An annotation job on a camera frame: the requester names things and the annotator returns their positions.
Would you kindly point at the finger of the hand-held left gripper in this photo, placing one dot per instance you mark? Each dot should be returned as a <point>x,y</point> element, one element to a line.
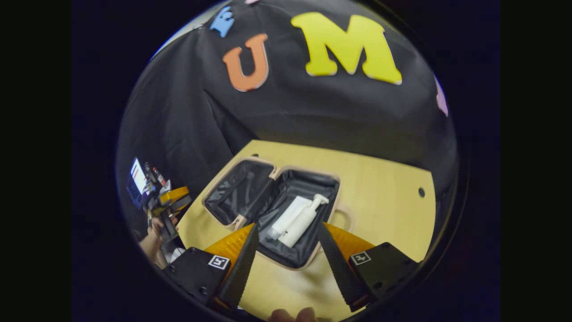
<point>174,194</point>
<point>181,204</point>

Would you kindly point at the black backdrop cloth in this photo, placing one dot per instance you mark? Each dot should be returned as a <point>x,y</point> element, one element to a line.
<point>313,116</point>

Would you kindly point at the white pump bottle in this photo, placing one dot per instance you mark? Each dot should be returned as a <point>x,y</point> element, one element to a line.
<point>301,226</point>

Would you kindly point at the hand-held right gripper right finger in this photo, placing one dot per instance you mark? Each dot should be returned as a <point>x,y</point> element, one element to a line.
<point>339,273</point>

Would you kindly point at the translucent white tube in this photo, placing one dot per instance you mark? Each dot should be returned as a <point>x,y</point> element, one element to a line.
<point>290,214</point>

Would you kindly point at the beige pink suitcase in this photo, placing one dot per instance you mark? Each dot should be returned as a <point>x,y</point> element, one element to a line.
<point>237,192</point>

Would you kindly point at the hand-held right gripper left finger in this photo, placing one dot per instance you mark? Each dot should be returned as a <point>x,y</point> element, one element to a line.
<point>241,273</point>

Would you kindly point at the lit screen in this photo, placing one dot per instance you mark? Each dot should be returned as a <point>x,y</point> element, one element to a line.
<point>137,176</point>

